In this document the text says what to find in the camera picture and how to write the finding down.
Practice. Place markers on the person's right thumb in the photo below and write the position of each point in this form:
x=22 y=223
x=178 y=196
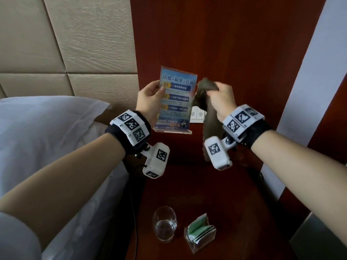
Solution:
x=211 y=96

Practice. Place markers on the blue acrylic sign stand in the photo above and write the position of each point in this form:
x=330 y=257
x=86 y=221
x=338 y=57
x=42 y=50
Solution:
x=177 y=102

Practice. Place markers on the brown cleaning cloth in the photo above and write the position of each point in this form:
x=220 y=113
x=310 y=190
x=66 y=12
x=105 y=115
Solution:
x=211 y=124

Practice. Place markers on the clear acrylic sachet holder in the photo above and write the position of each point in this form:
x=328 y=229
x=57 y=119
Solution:
x=202 y=242

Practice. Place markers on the person's right forearm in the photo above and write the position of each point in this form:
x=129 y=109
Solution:
x=301 y=173

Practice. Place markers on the black wristband with marker tags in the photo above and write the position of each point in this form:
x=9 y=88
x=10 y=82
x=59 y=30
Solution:
x=127 y=132
x=248 y=123

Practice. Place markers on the white bed sheet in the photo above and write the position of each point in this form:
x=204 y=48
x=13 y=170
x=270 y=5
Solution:
x=95 y=213

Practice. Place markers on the beige padded headboard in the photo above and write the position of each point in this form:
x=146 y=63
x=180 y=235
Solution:
x=67 y=45

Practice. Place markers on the white sleeve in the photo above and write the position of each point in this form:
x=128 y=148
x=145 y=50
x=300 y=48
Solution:
x=16 y=238

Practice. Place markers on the person's left hand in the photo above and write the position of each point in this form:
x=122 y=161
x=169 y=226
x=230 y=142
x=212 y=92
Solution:
x=147 y=101

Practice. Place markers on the small white tent card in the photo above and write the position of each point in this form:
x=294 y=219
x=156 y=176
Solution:
x=199 y=115

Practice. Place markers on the person's left thumb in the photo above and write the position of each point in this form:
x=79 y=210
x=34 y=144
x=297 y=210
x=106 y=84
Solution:
x=158 y=92

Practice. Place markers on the person's left forearm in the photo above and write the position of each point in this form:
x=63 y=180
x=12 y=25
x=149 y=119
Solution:
x=67 y=184

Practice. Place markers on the white pillow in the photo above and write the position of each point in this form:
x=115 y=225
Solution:
x=40 y=138

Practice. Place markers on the green and white sachets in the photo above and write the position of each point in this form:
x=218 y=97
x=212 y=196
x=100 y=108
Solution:
x=200 y=227

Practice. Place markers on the white wrist camera with marker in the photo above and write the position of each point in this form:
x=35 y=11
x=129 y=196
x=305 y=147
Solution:
x=217 y=152
x=157 y=162

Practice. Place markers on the person's right hand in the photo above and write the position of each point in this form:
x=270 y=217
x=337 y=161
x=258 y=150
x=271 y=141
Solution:
x=223 y=101

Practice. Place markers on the clear drinking glass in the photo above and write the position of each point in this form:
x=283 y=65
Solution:
x=164 y=224

